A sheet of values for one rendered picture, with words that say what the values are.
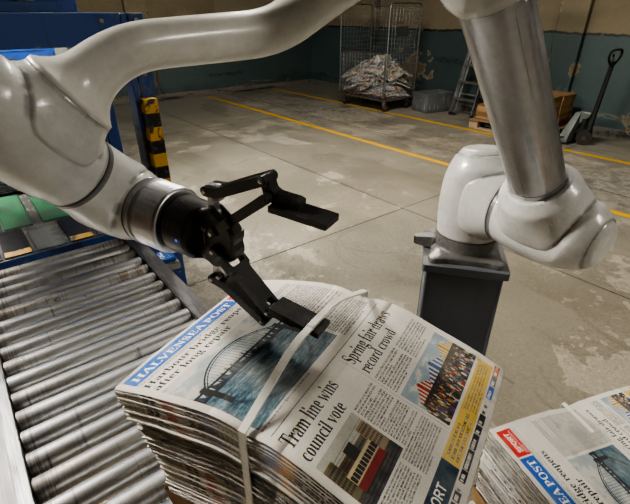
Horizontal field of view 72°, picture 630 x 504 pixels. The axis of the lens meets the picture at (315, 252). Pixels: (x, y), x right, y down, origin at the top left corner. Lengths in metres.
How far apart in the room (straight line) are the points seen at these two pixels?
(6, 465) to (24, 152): 0.70
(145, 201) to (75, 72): 0.15
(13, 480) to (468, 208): 1.06
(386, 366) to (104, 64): 0.46
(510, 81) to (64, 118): 0.59
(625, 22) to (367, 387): 7.30
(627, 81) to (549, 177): 6.72
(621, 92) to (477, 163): 6.60
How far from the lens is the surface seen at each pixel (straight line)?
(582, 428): 1.07
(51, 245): 1.87
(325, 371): 0.52
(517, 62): 0.73
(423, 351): 0.59
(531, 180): 0.88
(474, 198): 1.05
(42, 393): 1.21
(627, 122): 7.62
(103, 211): 0.60
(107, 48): 0.56
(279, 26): 0.67
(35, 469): 1.07
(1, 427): 1.16
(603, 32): 7.71
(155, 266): 1.56
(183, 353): 0.62
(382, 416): 0.51
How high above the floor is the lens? 1.55
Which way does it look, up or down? 29 degrees down
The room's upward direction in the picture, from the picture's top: straight up
